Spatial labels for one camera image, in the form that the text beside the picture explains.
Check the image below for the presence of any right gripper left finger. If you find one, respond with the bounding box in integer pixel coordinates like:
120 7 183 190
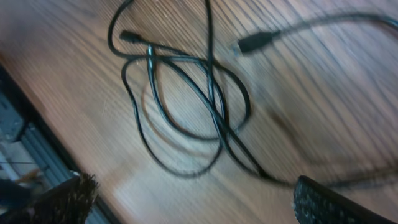
1 174 98 224

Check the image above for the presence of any black usb cable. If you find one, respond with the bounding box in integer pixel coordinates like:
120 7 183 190
107 0 296 187

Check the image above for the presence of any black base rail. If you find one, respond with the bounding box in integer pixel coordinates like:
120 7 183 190
1 68 119 223

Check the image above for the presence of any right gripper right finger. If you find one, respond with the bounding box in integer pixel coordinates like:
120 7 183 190
293 175 395 224

